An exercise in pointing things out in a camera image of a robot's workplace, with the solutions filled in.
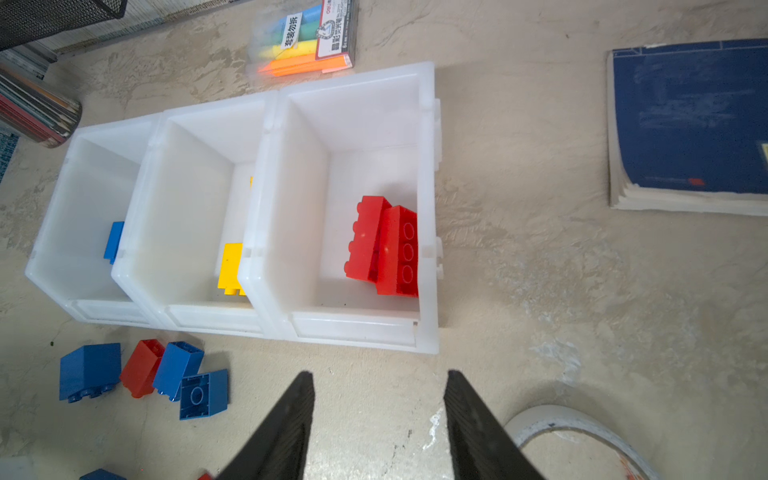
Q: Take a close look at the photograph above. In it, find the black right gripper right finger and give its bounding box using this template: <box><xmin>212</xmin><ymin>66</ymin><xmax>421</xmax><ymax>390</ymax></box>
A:
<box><xmin>443</xmin><ymin>370</ymin><xmax>542</xmax><ymax>479</ymax></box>

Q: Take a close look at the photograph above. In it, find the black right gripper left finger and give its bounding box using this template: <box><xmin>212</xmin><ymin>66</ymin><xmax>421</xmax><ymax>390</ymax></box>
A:
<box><xmin>216</xmin><ymin>371</ymin><xmax>315</xmax><ymax>480</ymax></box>

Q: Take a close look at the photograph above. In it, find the yellow brick pile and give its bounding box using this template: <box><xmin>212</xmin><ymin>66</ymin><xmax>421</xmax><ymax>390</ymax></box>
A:
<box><xmin>217</xmin><ymin>243</ymin><xmax>246</xmax><ymax>296</ymax></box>

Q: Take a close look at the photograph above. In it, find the long red brick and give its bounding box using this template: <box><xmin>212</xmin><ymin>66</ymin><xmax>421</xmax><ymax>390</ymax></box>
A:
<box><xmin>344</xmin><ymin>196</ymin><xmax>391</xmax><ymax>283</ymax></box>
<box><xmin>376</xmin><ymin>206</ymin><xmax>418</xmax><ymax>298</ymax></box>

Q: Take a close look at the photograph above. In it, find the blue tall brick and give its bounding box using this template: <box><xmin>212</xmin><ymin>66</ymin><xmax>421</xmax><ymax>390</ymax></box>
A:
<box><xmin>59</xmin><ymin>343</ymin><xmax>121</xmax><ymax>403</ymax></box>

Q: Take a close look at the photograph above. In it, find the small blue brick bottom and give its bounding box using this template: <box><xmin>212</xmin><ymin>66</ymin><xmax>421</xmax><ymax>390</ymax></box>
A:
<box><xmin>103</xmin><ymin>221</ymin><xmax>124</xmax><ymax>265</ymax></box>

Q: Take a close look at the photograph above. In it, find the tape roll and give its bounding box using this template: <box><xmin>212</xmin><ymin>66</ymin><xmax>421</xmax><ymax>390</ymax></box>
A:
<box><xmin>505</xmin><ymin>405</ymin><xmax>660</xmax><ymax>480</ymax></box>

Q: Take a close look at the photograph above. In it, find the dark blue upturned brick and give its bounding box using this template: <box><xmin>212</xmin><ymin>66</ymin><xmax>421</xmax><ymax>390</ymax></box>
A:
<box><xmin>179</xmin><ymin>369</ymin><xmax>229</xmax><ymax>420</ymax></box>

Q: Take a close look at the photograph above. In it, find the blue brick top row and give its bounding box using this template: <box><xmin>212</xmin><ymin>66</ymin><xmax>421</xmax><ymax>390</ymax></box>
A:
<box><xmin>153</xmin><ymin>341</ymin><xmax>204</xmax><ymax>402</ymax></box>

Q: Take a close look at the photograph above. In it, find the red brick top row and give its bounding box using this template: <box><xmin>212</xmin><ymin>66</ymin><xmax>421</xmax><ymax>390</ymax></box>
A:
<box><xmin>120</xmin><ymin>339</ymin><xmax>165</xmax><ymax>399</ymax></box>

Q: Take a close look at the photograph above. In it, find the white middle bin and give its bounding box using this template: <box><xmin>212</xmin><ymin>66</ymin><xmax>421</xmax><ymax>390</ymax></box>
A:
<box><xmin>112</xmin><ymin>91</ymin><xmax>278</xmax><ymax>339</ymax></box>

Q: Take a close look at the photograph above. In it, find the white bin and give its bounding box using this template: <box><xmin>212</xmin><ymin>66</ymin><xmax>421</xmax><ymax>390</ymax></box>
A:
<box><xmin>239</xmin><ymin>62</ymin><xmax>443</xmax><ymax>354</ymax></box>
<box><xmin>112</xmin><ymin>91</ymin><xmax>278</xmax><ymax>339</ymax></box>
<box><xmin>25</xmin><ymin>114</ymin><xmax>159</xmax><ymax>328</ymax></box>

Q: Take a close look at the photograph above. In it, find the white left bin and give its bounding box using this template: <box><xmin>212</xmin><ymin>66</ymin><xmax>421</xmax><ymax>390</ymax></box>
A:
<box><xmin>25</xmin><ymin>114</ymin><xmax>159</xmax><ymax>328</ymax></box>

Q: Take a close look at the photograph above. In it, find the white right bin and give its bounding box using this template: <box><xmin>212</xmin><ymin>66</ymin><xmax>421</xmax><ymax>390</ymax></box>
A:
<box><xmin>239</xmin><ymin>62</ymin><xmax>443</xmax><ymax>354</ymax></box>

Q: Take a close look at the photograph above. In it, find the blue notebook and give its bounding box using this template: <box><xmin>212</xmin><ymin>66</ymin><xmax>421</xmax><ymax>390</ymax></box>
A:
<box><xmin>606</xmin><ymin>38</ymin><xmax>767</xmax><ymax>217</ymax></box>

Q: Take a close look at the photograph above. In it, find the pencil cup with pencils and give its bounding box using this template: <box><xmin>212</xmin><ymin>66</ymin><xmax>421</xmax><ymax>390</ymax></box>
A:
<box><xmin>1</xmin><ymin>63</ymin><xmax>82</xmax><ymax>148</ymax></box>

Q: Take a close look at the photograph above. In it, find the highlighter marker pack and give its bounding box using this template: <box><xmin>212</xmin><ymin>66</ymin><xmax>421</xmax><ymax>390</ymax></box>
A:
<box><xmin>246</xmin><ymin>0</ymin><xmax>359</xmax><ymax>80</ymax></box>

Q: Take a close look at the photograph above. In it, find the black wire shelf rack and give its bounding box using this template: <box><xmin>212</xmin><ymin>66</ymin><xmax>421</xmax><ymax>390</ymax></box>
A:
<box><xmin>1</xmin><ymin>0</ymin><xmax>127</xmax><ymax>50</ymax></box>

